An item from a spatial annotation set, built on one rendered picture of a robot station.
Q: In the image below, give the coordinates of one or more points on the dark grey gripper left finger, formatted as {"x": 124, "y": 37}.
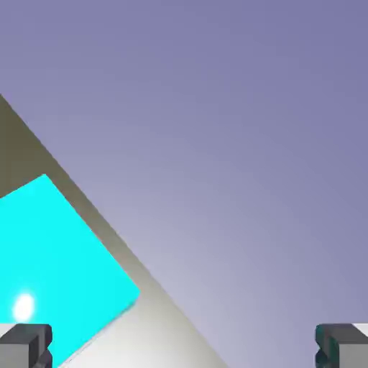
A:
{"x": 26, "y": 345}

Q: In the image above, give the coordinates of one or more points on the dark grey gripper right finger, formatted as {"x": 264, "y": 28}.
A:
{"x": 342, "y": 345}

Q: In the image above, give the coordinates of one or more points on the large cyan box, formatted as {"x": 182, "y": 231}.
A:
{"x": 57, "y": 253}

